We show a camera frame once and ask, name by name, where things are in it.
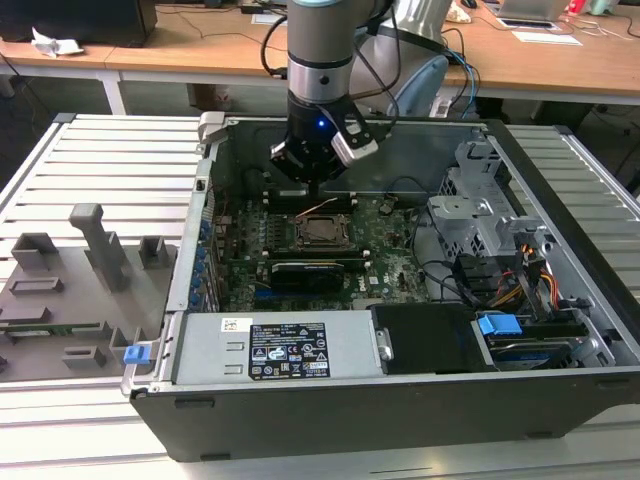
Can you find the black graphics card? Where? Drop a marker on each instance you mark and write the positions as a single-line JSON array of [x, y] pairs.
[[305, 275]]

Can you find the grey parts rack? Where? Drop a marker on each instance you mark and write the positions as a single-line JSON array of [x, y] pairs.
[[75, 300]]

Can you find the green RAM stick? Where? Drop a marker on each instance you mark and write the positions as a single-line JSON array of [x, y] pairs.
[[65, 327]]

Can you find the silver universal robots arm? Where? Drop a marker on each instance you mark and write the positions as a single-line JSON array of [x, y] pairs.
[[320, 30]]

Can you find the grey power supply unit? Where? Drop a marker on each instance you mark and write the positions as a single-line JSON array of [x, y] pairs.
[[210, 350]]

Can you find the blue disk carrier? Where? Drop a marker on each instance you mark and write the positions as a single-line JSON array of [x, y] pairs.
[[497, 327]]

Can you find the blue case latch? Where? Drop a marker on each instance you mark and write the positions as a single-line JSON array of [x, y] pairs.
[[136, 355]]

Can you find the CPU socket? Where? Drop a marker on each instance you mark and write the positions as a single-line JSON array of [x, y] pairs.
[[302, 247]]

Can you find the black open PC case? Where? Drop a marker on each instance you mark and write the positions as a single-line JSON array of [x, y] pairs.
[[350, 425]]

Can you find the black RAM slot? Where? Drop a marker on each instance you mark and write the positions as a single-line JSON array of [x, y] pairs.
[[320, 253], [280, 210]]

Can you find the silver laptop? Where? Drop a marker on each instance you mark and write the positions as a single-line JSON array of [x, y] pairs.
[[530, 10]]

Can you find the green motherboard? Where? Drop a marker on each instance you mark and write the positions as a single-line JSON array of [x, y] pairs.
[[390, 260]]

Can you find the black plastic shroud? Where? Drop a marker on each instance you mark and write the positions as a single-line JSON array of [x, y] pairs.
[[430, 340]]

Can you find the silver square CPU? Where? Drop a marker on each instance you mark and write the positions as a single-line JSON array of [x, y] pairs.
[[322, 230]]

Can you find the beige crumpled object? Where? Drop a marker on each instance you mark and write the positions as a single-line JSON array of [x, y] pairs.
[[460, 12]]

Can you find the grey case corner latch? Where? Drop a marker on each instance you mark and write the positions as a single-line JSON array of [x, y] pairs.
[[210, 125]]

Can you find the wooden desk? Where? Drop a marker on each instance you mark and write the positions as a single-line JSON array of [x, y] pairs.
[[200, 50]]

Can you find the black monitor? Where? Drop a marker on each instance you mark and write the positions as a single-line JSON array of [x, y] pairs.
[[75, 20]]

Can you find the silver metal drive cage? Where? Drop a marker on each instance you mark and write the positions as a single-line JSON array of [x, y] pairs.
[[465, 220]]

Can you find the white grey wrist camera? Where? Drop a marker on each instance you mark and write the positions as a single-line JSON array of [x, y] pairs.
[[355, 145]]

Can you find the hard disk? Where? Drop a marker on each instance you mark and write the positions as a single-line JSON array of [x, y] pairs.
[[530, 357]]

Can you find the white paper sheet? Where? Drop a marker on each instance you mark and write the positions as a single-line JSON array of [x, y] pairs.
[[547, 38], [267, 20]]

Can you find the crumpled white paper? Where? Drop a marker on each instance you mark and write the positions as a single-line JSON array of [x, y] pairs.
[[55, 46]]

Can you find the thin metal locking lever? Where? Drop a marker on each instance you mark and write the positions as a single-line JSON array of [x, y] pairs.
[[314, 209]]

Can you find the cardboard box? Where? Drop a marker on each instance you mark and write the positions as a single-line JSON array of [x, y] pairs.
[[210, 97]]

